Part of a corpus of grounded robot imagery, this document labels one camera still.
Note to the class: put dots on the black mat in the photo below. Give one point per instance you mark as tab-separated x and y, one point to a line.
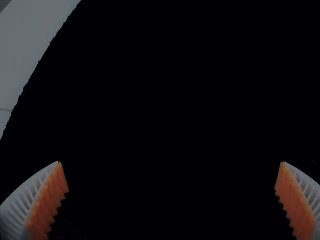
175	100

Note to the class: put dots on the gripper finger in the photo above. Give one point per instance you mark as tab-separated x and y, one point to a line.
37	207
297	200

